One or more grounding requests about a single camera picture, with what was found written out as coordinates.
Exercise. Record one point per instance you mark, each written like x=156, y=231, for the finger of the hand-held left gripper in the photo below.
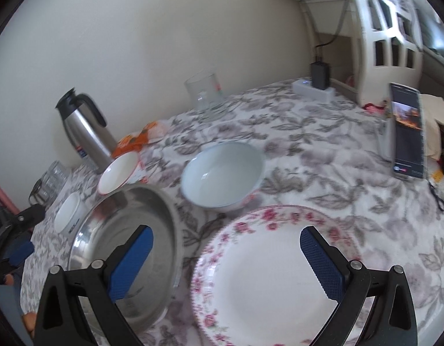
x=22, y=253

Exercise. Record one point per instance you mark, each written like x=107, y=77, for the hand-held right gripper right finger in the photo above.
x=321, y=263

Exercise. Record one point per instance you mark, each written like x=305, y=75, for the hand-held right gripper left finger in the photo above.
x=131, y=263

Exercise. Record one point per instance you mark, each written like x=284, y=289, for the stainless steel basin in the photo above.
x=99, y=230

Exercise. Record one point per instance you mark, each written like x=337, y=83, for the pink floral plate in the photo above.
x=265, y=281

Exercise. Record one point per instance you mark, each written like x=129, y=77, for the small deep white bowl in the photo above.
x=68, y=212

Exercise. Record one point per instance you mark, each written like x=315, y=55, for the red rimmed white bowl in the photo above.
x=117, y=174

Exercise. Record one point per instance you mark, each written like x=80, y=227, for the pink edged dark panel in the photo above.
x=3, y=198

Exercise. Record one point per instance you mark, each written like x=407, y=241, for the small glass cup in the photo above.
x=57, y=173

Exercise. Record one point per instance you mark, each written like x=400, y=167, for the orange snack packet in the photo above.
x=128, y=144
x=153, y=131

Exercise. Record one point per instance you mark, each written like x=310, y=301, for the stainless steel thermos jug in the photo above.
x=86, y=133

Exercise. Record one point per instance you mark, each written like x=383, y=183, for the large white bowl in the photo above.
x=222, y=176

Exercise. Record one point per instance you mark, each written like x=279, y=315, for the white phone stand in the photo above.
x=386, y=140

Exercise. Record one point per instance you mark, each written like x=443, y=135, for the black smartphone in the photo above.
x=407, y=133

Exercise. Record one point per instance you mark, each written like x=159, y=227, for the small red item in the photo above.
x=374, y=107

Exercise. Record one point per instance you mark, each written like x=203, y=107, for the white power strip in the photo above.
x=308, y=90

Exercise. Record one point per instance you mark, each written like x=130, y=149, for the glass measuring cup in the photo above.
x=204, y=92

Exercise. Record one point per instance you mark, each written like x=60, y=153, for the cream cushion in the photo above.
x=436, y=115

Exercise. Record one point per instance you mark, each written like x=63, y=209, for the black charger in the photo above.
x=320, y=75

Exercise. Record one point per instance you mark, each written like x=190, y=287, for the white lattice chair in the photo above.
x=387, y=25

